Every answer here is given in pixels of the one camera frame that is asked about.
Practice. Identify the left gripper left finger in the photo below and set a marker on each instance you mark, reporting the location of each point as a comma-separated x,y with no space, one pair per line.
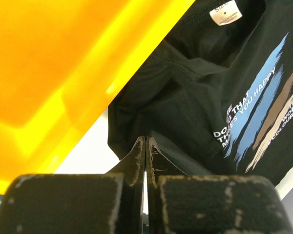
110,203

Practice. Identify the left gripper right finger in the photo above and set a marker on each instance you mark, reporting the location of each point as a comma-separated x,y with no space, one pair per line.
197,202

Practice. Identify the black printed t-shirt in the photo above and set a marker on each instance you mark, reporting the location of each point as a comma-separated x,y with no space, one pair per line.
220,87

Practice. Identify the yellow plastic bin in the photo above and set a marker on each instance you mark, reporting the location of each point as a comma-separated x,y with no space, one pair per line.
61,64

